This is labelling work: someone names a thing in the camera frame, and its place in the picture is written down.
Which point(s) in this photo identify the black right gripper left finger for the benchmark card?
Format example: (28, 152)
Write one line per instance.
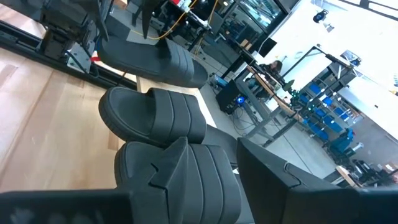
(77, 207)

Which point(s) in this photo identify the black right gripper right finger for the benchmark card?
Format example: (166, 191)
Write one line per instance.
(311, 205)

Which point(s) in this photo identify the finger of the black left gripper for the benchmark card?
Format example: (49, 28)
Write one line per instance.
(148, 15)
(100, 18)

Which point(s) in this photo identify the black rubber slide sandal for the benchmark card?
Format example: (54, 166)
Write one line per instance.
(136, 59)
(211, 186)
(140, 115)

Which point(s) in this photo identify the background desk with wooden top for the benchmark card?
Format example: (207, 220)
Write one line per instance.
(280, 104)
(343, 172)

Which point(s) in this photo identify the blue office chair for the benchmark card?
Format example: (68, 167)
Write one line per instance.
(340, 144)

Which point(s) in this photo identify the rack with blue bins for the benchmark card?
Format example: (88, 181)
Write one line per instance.
(329, 123)

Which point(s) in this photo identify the black computer tower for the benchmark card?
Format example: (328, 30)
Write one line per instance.
(227, 96)

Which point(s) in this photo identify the black desk monitor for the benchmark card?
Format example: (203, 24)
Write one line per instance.
(267, 46)

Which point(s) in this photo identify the person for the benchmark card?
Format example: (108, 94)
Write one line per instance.
(275, 67)

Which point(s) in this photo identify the black ceiling-mounted camera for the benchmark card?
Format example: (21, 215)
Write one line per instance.
(318, 16)

